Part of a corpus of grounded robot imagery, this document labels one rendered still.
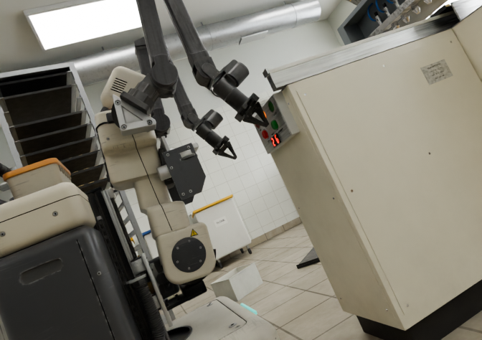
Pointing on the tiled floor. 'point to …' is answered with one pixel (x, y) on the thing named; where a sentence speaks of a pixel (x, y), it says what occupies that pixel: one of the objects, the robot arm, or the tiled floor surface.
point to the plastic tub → (237, 282)
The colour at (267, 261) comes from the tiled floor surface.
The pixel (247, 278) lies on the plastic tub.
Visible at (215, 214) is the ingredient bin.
